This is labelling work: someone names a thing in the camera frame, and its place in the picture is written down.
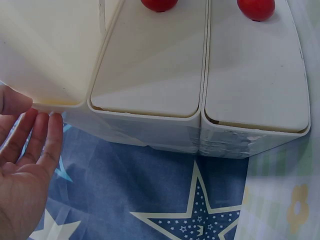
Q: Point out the person's left hand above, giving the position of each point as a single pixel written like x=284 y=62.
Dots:
x=17 y=190

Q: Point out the plain white bin lid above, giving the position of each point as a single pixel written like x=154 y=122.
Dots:
x=50 y=50

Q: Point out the white plastic bin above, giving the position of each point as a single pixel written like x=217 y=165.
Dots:
x=280 y=138
x=75 y=123
x=150 y=132

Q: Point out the white lid with red knob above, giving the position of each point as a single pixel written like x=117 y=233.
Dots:
x=150 y=65
x=252 y=77

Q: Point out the clear adhesive tape strip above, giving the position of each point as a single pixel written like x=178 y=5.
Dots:
x=225 y=143

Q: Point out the red round knob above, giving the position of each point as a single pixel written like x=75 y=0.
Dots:
x=160 y=4
x=256 y=8

